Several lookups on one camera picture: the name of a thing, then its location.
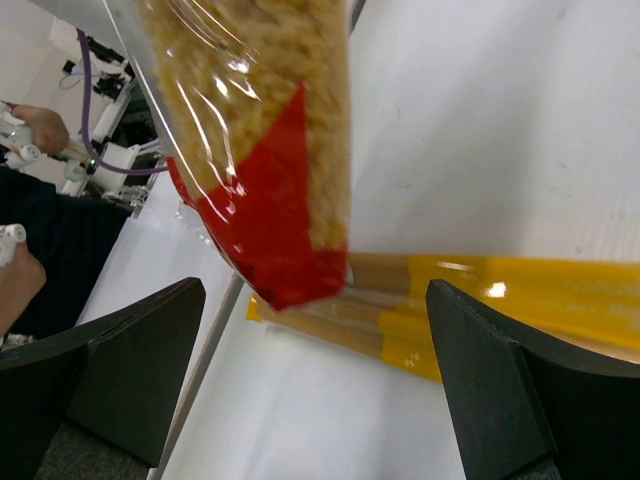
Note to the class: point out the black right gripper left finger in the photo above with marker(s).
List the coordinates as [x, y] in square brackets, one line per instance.
[97, 401]

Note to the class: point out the yellow spaghetti bag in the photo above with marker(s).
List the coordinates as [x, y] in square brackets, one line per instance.
[381, 313]

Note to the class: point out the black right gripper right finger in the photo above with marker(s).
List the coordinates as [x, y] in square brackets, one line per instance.
[527, 405]

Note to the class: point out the person's hand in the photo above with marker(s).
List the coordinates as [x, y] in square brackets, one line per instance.
[21, 280]

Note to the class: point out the red clear fusilli bag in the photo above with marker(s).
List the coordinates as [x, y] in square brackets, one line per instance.
[252, 100]

